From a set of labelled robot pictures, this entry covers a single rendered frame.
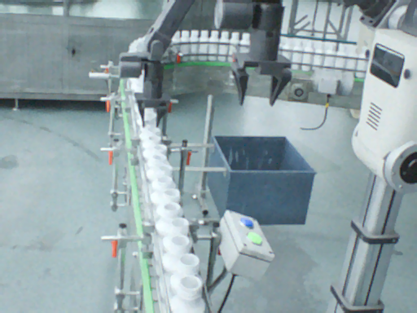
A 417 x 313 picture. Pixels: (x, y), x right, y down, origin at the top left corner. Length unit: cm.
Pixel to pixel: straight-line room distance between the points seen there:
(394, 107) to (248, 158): 87
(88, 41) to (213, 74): 188
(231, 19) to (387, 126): 59
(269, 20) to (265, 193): 96
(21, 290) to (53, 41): 249
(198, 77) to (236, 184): 123
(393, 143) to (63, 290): 180
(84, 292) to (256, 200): 116
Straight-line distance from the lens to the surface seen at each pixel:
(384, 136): 138
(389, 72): 137
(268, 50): 97
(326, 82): 276
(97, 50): 455
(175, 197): 111
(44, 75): 464
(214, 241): 113
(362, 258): 159
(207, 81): 290
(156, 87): 142
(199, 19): 654
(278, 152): 210
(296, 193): 184
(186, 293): 87
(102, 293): 263
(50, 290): 266
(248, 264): 108
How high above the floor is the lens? 172
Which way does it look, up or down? 21 degrees down
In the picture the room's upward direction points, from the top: 5 degrees clockwise
